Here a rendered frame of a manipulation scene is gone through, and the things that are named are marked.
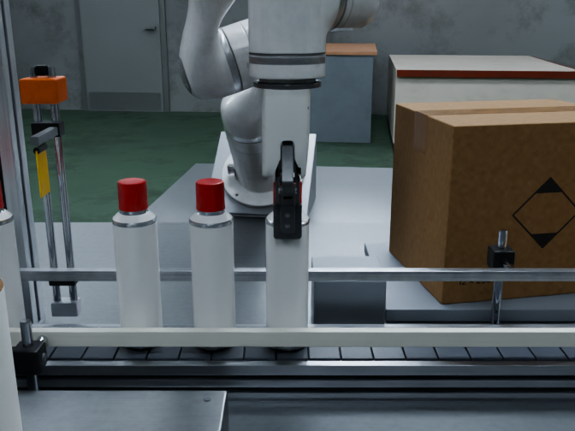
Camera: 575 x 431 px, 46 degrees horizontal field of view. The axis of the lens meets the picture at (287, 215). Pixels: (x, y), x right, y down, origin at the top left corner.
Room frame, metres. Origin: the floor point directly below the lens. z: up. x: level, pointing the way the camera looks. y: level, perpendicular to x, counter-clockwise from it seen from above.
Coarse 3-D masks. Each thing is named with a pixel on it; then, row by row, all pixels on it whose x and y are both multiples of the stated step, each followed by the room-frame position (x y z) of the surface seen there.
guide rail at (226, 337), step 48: (48, 336) 0.72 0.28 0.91; (96, 336) 0.72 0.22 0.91; (144, 336) 0.72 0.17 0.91; (192, 336) 0.72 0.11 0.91; (240, 336) 0.72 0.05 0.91; (288, 336) 0.72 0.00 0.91; (336, 336) 0.72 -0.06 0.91; (384, 336) 0.72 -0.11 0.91; (432, 336) 0.72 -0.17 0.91; (480, 336) 0.72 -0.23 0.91; (528, 336) 0.72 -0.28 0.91
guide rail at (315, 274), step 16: (32, 272) 0.79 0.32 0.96; (48, 272) 0.79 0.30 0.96; (64, 272) 0.79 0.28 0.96; (80, 272) 0.79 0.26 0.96; (96, 272) 0.79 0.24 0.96; (112, 272) 0.79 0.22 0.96; (160, 272) 0.79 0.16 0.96; (176, 272) 0.79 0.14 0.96; (240, 272) 0.79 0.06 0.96; (256, 272) 0.79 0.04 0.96; (320, 272) 0.79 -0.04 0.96; (336, 272) 0.79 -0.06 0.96; (352, 272) 0.79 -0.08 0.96; (368, 272) 0.79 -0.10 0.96; (384, 272) 0.79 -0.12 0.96; (400, 272) 0.79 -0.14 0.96; (416, 272) 0.79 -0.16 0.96; (432, 272) 0.79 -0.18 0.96; (448, 272) 0.79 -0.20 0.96; (464, 272) 0.79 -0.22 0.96; (480, 272) 0.79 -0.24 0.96; (496, 272) 0.79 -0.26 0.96; (512, 272) 0.79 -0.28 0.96; (528, 272) 0.79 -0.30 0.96; (544, 272) 0.79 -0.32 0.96; (560, 272) 0.79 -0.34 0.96
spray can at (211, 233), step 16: (208, 192) 0.75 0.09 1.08; (208, 208) 0.75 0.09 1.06; (224, 208) 0.76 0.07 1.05; (192, 224) 0.75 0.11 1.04; (208, 224) 0.74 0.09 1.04; (224, 224) 0.74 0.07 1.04; (192, 240) 0.75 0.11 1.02; (208, 240) 0.74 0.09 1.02; (224, 240) 0.74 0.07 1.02; (192, 256) 0.75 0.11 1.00; (208, 256) 0.74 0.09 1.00; (224, 256) 0.74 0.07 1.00; (192, 272) 0.75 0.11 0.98; (208, 272) 0.74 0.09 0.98; (224, 272) 0.74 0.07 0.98; (208, 288) 0.74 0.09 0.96; (224, 288) 0.74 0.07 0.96; (208, 304) 0.74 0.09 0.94; (224, 304) 0.74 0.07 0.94; (208, 320) 0.74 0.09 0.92; (224, 320) 0.74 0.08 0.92
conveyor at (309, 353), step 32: (64, 352) 0.73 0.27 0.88; (96, 352) 0.73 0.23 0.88; (128, 352) 0.73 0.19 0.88; (160, 352) 0.73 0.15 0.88; (192, 352) 0.73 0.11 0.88; (224, 352) 0.73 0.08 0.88; (256, 352) 0.73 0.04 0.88; (288, 352) 0.73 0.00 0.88; (320, 352) 0.73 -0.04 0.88; (352, 352) 0.73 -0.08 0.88; (384, 352) 0.73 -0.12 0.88; (416, 352) 0.73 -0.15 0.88; (448, 352) 0.73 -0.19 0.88; (480, 352) 0.73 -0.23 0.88; (512, 352) 0.73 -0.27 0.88; (544, 352) 0.73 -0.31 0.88
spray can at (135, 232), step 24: (120, 192) 0.75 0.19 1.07; (144, 192) 0.76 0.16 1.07; (120, 216) 0.75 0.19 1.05; (144, 216) 0.75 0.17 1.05; (120, 240) 0.74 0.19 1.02; (144, 240) 0.74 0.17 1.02; (120, 264) 0.75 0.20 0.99; (144, 264) 0.74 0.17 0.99; (120, 288) 0.75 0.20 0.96; (144, 288) 0.74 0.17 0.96; (120, 312) 0.75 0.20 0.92; (144, 312) 0.74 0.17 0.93
